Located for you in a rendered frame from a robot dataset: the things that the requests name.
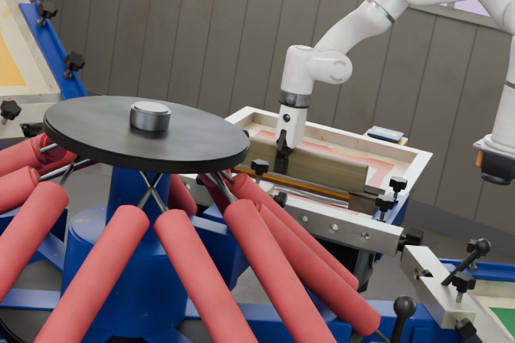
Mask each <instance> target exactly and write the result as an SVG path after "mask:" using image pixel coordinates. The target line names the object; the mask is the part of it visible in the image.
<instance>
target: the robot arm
mask: <svg viewBox="0 0 515 343"><path fill-rule="evenodd" d="M461 1H466V0H365V1H364V2H363V3H362V4H361V5H360V6H359V7H358V8H357V9H356V10H355V11H353V12H352V13H350V14H349V15H347V16H346V17H345V18H343V19H342V20H341V21H339V22H337V23H336V24H335V25H334V26H332V28H331V29H330V30H328V32H327V33H326V34H325V35H324V36H323V37H322V39H321V40H320V41H319V42H318V43H317V45H316V46H315V48H311V47H307V46H302V45H294V46H291V47H289V48H288V50H287V55H286V60H285V65H284V73H283V77H282V82H281V87H280V96H279V100H278V102H279V103H280V104H281V108H280V112H279V117H278V121H277V128H276V132H275V137H274V143H275V144H276V145H277V154H276V158H275V163H274V172H276V173H279V174H282V175H285V174H286V173H287V166H288V162H289V159H288V155H289V151H290V148H291V149H293V148H295V147H296V146H297V145H299V144H300V143H301V142H302V141H303V137H304V131H305V125H306V119H307V108H309V107H310V101H311V97H312V92H313V84H314V80H318V81H322V82H325V83H331V84H340V83H344V82H346V81H347V80H348V79H349V78H350V76H351V74H352V72H353V66H352V64H351V62H350V60H349V58H348V57H347V56H346V54H347V53H348V51H349V50H350V49H351V48H352V47H353V46H355V45H356V44H357V43H359V42H360V41H362V40H363V39H365V38H369V37H372V36H376V35H379V34H382V33H384V32H386V31H387V30H388V29H389V28H390V27H391V26H392V25H393V23H394V22H395V21H396V20H397V19H398V17H399V16H400V15H401V14H402V13H403V12H404V11H405V10H406V8H407V7H408V6H410V4H412V5H418V6H424V5H440V4H445V3H451V2H461ZM478 1H479V2H480V3H481V5H482V6H483V7H484V9H485V10H486V11H487V13H488V14H489V15H490V16H491V17H492V19H493V20H494V22H495V24H496V25H497V26H498V27H499V28H500V29H501V30H502V31H505V32H507V33H508V34H511V35H513V39H512V42H511V47H510V63H509V67H508V71H507V78H506V81H505V84H504V89H503V92H502V96H501V99H500V105H499V107H498V111H497V116H496V119H495V123H494V128H493V132H492V135H486V136H485V137H484V141H485V143H487V144H488V145H489V146H491V147H494V148H496V149H499V150H502V151H505V152H511V153H515V0H478ZM284 149H287V150H286V151H285V150H284Z"/></svg>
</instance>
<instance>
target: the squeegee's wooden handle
mask: <svg viewBox="0 0 515 343"><path fill-rule="evenodd" d="M249 141H250V148H249V153H248V157H247V158H246V159H245V160H244V161H243V162H242V163H243V164H246V165H251V161H252V160H256V159H261V160H263V161H268V162H269V168H268V170H271V171H274V163H275V158H276V154H277V145H276V144H275V143H274V142H272V141H269V140H266V139H260V138H257V137H253V136H250V137H249ZM288 159H289V162H288V166H287V173H286V175H291V176H294V177H298V178H303V179H306V180H309V181H315V182H318V183H321V184H325V185H330V186H333V187H337V188H342V189H345V190H348V191H349V194H350V191H351V189H352V190H355V191H361V192H363V193H364V190H365V186H366V179H367V175H368V170H369V166H368V165H366V164H362V163H358V162H353V161H350V160H346V159H343V158H337V157H334V156H331V155H325V154H322V153H319V152H313V151H310V150H306V149H301V148H298V147H295V148H293V149H291V148H290V151H289V155H288Z"/></svg>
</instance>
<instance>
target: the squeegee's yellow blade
mask: <svg viewBox="0 0 515 343"><path fill-rule="evenodd" d="M234 169H235V170H239V171H242V172H247V173H250V174H253V175H255V172H253V171H248V170H244V169H241V168H236V167H235V168H234ZM262 177H265V178H270V179H274V180H277V181H282V182H286V183H289V184H292V185H297V186H301V187H304V188H309V189H313V190H316V191H321V192H324V193H327V194H333V195H336V196H339V197H342V198H348V199H349V197H350V194H348V196H345V195H342V194H337V193H333V192H330V191H325V190H322V189H319V188H313V187H310V186H306V185H302V184H298V183H295V182H292V181H286V180H283V179H279V178H275V177H271V176H268V175H262Z"/></svg>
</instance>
